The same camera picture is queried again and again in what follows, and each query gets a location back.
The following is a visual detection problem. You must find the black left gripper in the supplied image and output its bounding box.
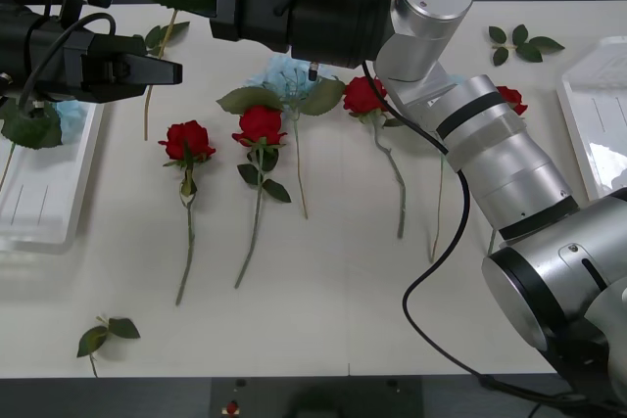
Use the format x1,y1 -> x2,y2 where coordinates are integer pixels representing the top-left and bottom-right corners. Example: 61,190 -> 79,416
26,15 -> 184,103

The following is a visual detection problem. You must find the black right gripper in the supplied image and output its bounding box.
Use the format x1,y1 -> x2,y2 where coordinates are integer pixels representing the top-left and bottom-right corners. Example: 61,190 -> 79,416
209,0 -> 303,50

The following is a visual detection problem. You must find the green leaf twig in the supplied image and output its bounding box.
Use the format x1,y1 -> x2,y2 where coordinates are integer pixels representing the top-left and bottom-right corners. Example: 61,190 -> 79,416
488,23 -> 566,68
144,21 -> 191,58
75,315 -> 142,379

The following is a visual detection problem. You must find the shallow white box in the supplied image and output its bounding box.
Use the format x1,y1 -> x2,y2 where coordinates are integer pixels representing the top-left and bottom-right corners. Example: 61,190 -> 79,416
555,35 -> 627,202
0,94 -> 107,256

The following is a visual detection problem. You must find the black panel with red button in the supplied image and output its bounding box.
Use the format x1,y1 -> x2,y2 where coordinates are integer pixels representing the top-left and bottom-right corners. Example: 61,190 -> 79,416
210,377 -> 425,418

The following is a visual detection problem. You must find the thick black cable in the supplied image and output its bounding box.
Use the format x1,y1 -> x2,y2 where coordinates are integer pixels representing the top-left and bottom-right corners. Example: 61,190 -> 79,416
477,371 -> 627,418

